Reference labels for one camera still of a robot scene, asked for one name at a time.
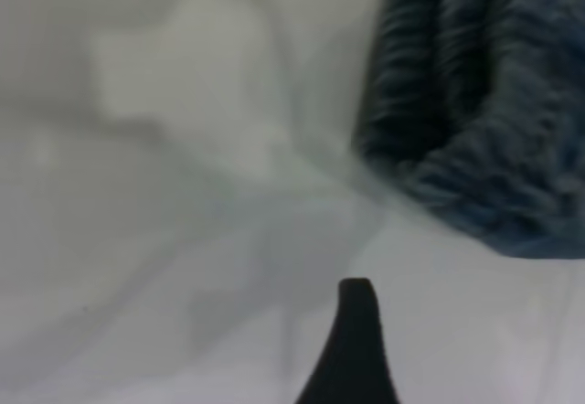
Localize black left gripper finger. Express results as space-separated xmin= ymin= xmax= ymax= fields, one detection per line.
xmin=293 ymin=277 xmax=402 ymax=404

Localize blue denim jeans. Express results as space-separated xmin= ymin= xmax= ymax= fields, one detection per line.
xmin=350 ymin=0 xmax=585 ymax=260

